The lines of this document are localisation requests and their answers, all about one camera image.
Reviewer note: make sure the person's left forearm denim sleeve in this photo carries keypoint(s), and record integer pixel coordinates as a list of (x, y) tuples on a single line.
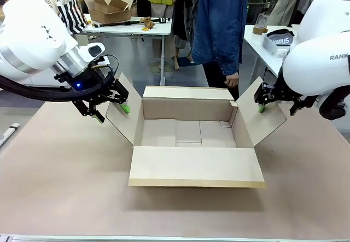
[(232, 56)]

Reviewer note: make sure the brown packing tape roll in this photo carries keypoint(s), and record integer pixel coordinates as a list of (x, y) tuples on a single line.
[(259, 29)]

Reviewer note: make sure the person in denim shirt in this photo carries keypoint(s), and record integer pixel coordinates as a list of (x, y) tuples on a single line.
[(218, 20)]

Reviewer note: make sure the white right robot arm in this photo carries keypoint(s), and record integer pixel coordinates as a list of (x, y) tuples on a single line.
[(314, 61)]

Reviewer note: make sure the crumpled brown paper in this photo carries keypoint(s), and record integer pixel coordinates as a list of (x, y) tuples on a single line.
[(147, 22)]

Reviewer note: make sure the black rod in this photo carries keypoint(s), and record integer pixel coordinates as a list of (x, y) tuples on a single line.
[(120, 23)]

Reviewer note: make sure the open shallow cardboard box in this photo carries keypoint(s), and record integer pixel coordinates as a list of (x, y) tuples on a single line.
[(109, 14)]

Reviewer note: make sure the large brown cardboard box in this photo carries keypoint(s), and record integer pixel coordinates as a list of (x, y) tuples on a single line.
[(194, 165)]

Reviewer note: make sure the grey cap with lettering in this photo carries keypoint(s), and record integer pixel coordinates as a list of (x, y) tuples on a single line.
[(280, 41)]

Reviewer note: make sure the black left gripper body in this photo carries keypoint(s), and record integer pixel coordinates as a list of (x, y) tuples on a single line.
[(87, 83)]

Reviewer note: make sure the person's left hand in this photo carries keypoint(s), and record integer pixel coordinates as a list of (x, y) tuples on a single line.
[(232, 80)]

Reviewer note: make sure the white table with grey legs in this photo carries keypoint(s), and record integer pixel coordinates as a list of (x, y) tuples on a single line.
[(123, 30)]

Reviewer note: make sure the small yellow tape roll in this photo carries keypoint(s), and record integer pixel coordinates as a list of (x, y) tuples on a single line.
[(145, 29)]

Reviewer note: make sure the white bar with black band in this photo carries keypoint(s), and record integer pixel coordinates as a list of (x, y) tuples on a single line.
[(9, 131)]

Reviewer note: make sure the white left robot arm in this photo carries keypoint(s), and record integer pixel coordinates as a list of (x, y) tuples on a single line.
[(27, 40)]

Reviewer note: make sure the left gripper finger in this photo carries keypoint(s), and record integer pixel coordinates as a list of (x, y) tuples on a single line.
[(88, 108), (120, 94)]

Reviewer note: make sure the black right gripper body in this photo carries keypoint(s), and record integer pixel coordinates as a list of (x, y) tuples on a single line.
[(285, 94)]

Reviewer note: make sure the black white striped bag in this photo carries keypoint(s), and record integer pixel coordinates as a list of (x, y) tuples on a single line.
[(72, 15)]

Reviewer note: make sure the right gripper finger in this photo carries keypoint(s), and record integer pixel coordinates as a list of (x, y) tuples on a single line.
[(304, 102), (265, 94)]

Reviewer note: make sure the plain white table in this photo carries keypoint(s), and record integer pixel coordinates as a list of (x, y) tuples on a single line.
[(254, 45)]

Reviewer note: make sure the person in beige clothes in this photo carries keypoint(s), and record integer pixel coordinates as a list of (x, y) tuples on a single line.
[(284, 4)]

